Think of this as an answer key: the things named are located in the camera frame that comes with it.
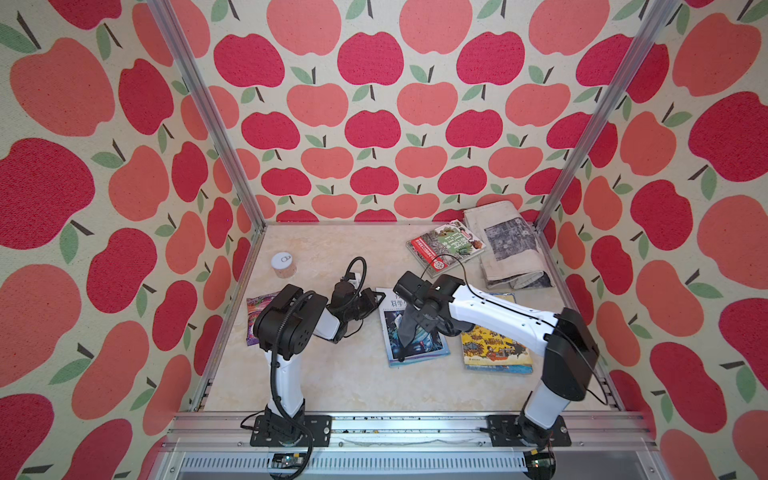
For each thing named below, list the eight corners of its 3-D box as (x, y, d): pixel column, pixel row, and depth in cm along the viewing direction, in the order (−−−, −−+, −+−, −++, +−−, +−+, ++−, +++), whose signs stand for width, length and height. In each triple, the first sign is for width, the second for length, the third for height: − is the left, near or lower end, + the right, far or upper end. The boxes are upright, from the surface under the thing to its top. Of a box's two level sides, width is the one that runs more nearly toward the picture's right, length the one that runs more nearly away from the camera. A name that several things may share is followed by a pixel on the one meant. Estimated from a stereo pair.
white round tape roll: (274, 279, 107) (268, 269, 102) (278, 262, 112) (274, 252, 107) (294, 279, 107) (290, 269, 102) (298, 262, 112) (294, 252, 107)
